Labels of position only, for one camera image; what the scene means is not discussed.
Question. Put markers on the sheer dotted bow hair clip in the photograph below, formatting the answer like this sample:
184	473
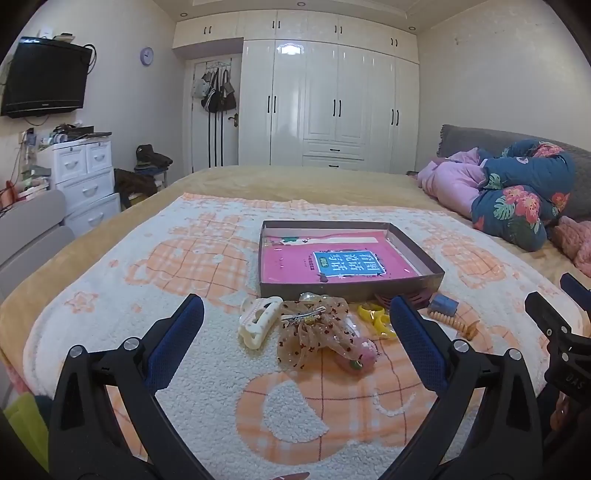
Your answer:
307	332

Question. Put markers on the bed with mustard sheet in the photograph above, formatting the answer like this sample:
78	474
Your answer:
300	182

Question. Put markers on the shallow grey cardboard box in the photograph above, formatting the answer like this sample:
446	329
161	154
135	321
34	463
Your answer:
351	258

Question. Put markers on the black hanging bag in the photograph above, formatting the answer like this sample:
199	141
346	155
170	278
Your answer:
212	99

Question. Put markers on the brown cloth heap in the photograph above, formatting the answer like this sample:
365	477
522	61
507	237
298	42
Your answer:
134	184

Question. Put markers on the pink quilt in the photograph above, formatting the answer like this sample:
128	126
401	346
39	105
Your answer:
450	184

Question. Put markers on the purple wall clock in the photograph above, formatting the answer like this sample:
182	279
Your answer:
147	56

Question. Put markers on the blue floral quilt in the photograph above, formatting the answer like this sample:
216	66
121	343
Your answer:
521	203

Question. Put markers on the pink book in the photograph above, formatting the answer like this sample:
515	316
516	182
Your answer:
295	263

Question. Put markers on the pink knitted cloth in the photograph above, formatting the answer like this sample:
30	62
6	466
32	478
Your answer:
575	240

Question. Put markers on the dark brown hanging bag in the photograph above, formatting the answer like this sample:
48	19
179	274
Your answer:
229	98

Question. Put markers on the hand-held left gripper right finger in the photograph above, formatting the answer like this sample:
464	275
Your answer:
418	341

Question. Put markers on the light grey hanging bag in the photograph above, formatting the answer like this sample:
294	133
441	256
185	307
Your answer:
199	87

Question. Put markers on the blue rectangular hair clip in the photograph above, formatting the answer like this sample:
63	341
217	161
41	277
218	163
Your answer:
443	305

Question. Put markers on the white hair claw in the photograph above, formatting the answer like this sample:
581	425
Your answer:
254	325

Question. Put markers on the green cloth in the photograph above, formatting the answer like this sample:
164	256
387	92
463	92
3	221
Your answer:
23	424

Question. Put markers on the maroon hair claw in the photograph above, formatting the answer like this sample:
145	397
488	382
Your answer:
422	300

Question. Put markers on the pile of folded clothes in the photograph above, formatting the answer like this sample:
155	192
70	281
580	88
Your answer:
152	159

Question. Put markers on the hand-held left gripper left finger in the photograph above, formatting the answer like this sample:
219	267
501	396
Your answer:
178	341

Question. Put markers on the stack of books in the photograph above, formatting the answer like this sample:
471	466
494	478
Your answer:
34	182

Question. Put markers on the white wardrobe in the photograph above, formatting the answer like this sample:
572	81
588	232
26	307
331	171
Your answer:
323	92

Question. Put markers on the orange and white blanket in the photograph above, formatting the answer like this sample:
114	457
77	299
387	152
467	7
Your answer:
207	258

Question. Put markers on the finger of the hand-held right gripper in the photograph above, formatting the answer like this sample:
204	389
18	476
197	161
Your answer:
540	309
575	285

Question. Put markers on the black wall television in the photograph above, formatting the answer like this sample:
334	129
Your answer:
44	78

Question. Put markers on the white drawer cabinet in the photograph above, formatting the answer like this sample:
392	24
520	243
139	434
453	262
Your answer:
85	184

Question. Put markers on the grey padded headboard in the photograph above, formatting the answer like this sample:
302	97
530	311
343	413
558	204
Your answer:
461	136

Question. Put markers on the person's right hand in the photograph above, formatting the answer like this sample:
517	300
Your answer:
561	413

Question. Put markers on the yellow hair clip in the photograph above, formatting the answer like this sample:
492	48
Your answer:
371	314

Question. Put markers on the white door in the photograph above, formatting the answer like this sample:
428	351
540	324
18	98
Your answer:
203	138

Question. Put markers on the dark flat device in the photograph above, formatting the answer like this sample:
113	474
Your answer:
87	134

